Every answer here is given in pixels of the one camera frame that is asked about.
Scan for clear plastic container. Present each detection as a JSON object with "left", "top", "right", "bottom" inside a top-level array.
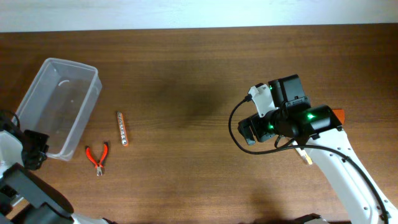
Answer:
[{"left": 16, "top": 58, "right": 102, "bottom": 161}]

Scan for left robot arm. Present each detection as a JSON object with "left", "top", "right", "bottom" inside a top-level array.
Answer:
[{"left": 1, "top": 110, "right": 112, "bottom": 224}]

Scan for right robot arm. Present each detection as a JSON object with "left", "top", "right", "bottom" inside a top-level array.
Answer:
[{"left": 238, "top": 75, "right": 397, "bottom": 223}]

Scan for orange socket bit holder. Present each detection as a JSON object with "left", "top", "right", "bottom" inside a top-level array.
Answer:
[{"left": 117, "top": 111, "right": 129, "bottom": 146}]

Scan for red handled pliers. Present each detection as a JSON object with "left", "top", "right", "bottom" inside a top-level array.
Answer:
[{"left": 85, "top": 142, "right": 109, "bottom": 177}]

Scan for orange scraper with wooden handle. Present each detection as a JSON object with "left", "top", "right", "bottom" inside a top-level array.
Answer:
[{"left": 332, "top": 109, "right": 345, "bottom": 124}]

